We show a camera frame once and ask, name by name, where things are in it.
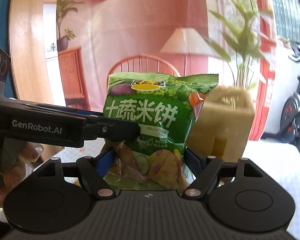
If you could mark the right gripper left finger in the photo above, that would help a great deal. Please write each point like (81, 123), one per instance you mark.
(91, 173)

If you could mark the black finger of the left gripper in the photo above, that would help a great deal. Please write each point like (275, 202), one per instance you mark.
(109, 128)

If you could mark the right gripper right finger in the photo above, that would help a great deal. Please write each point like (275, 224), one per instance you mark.
(205, 170)

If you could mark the green vegetable rice cracker bag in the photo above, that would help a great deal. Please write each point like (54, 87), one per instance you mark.
(166, 108)

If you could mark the person's left hand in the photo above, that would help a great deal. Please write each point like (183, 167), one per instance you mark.
(17, 169)

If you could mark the taped cardboard box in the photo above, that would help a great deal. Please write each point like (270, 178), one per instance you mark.
(223, 126)

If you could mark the plaid strawberry bed sheet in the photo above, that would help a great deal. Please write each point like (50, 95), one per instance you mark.
(167, 215)

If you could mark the pink printed backdrop cloth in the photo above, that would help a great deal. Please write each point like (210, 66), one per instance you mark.
(194, 36)

